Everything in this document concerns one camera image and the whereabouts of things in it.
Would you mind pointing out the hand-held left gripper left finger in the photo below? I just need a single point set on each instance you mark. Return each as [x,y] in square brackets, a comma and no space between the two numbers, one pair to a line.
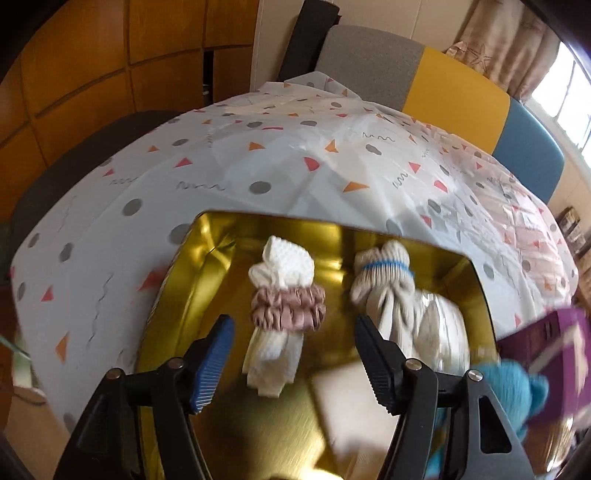
[217,360]

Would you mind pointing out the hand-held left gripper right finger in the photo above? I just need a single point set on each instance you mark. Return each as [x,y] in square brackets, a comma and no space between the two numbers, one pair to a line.
[375,364]

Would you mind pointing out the grey sock blue stripe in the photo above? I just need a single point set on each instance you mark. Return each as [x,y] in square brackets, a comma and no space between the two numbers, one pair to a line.
[383,286]

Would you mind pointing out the pink satin scrunchie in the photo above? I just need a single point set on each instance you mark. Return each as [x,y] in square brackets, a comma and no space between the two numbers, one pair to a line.
[286,307]

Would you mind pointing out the embossed metal tin box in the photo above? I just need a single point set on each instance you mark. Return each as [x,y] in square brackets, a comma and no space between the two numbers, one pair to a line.
[277,438]

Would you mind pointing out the white cloth with pink scrunchie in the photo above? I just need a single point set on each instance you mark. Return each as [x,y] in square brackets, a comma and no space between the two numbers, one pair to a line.
[281,258]

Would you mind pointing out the teal plush toy pink dress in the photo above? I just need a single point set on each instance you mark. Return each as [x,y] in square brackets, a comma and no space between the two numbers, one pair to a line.
[503,383]

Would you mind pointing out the purple tissue box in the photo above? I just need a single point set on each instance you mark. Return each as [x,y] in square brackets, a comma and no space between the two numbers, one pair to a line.
[558,350]

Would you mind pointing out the patterned plastic tablecloth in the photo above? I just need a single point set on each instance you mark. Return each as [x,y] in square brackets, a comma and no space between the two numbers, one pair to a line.
[277,152]

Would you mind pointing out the grey yellow blue chair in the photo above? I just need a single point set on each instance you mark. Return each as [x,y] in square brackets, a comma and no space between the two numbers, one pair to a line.
[452,87]

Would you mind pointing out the window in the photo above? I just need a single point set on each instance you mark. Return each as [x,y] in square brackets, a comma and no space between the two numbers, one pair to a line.
[568,101]

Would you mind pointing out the wooden cabinet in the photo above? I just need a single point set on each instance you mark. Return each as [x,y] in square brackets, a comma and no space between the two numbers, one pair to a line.
[83,60]

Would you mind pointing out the black chair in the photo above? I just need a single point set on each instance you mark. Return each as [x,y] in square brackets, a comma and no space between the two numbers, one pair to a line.
[304,41]

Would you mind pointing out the beige printed curtain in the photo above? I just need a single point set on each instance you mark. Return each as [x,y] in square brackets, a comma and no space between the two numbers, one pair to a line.
[508,41]

